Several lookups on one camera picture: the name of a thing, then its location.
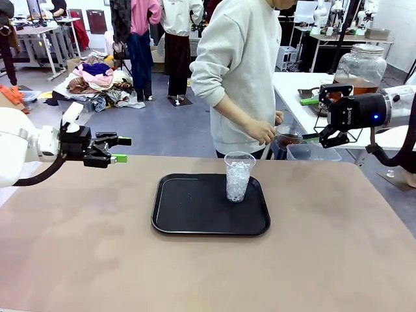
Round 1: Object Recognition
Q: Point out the white slotted box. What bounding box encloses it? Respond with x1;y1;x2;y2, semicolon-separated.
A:
275;45;298;72

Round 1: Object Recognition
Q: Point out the bystander in dark clothes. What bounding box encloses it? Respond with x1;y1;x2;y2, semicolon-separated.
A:
0;0;21;88

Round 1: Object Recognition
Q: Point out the mannequin with pink top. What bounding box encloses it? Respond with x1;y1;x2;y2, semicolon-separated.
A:
127;0;163;102

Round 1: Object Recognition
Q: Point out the red hanging cloth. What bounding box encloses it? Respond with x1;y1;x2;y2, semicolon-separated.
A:
69;10;91;52

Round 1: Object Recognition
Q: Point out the clear cup with brown drink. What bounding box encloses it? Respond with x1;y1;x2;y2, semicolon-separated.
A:
275;124;304;148

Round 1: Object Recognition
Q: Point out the orange cloth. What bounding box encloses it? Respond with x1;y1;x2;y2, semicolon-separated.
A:
0;84;26;110

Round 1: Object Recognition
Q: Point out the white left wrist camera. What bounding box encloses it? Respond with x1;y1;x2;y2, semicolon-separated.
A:
60;101;85;133

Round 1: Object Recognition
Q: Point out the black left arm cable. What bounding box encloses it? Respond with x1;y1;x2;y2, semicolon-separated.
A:
12;155;68;187

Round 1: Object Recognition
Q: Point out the grey metal desk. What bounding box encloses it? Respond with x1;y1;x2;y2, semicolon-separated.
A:
13;16;83;82

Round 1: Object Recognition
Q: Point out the mannequin with white sweatshirt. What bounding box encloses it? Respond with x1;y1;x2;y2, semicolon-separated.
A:
160;0;205;107

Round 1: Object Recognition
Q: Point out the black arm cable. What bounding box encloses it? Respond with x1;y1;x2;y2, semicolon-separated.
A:
365;94;416;168
12;155;68;187

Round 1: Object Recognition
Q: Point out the person's right forearm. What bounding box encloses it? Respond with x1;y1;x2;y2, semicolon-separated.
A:
213;96;257;137

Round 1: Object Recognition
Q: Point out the person in grey sweatshirt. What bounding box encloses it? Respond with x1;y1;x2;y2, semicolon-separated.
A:
189;0;284;160

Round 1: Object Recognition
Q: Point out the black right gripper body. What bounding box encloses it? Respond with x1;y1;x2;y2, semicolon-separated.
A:
328;93;388;131

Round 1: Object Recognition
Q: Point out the pile of colourful clothes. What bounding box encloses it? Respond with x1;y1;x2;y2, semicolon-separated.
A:
51;54;146;111

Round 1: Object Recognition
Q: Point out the clear cup with ice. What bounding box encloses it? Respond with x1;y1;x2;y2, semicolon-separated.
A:
224;150;257;203

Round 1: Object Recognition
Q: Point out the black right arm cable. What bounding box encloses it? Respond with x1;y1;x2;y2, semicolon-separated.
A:
365;94;416;168

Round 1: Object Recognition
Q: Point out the wooden top work table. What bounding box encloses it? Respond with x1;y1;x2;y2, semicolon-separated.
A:
307;31;395;73

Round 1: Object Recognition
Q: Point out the person's right hand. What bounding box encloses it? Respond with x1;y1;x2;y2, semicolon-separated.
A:
248;119;278;146

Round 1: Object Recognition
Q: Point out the grey metal box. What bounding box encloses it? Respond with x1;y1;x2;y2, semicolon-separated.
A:
365;27;391;41

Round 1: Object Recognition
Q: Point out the clear plastic bin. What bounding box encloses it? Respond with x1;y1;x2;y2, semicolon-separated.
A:
285;143;343;162

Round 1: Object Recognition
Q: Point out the black vertical pole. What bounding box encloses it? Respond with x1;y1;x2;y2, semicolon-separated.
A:
327;0;359;76

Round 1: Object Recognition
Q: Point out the black plastic tray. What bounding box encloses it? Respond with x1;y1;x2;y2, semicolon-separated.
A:
150;172;272;237

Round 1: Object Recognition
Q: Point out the white side table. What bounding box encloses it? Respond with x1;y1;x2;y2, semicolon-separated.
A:
272;71;416;152

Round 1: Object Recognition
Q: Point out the glass drink dispenser jar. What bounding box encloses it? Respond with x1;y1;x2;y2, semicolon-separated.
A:
332;43;388;96

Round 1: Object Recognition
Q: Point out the dark brown board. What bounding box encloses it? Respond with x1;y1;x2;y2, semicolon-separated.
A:
85;9;108;35

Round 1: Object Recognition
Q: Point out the clear storage box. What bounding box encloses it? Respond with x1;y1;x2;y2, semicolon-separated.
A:
18;90;42;107

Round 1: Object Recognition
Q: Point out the dark hanging jacket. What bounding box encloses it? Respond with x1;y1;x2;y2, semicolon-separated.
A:
109;0;133;45

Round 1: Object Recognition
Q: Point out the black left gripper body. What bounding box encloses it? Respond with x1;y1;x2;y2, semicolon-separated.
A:
59;125;98;163

